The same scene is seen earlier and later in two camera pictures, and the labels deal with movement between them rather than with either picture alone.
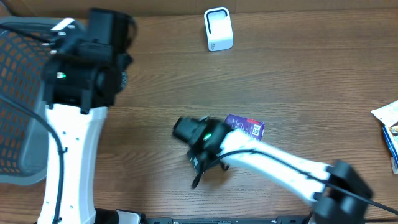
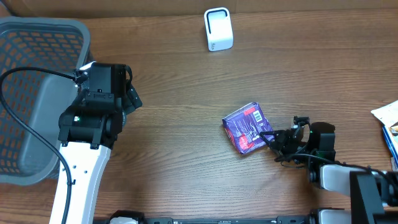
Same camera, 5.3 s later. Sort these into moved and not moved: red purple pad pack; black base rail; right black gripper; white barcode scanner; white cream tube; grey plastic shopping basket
Moved: red purple pad pack; right black gripper
Not moved: grey plastic shopping basket; white barcode scanner; white cream tube; black base rail
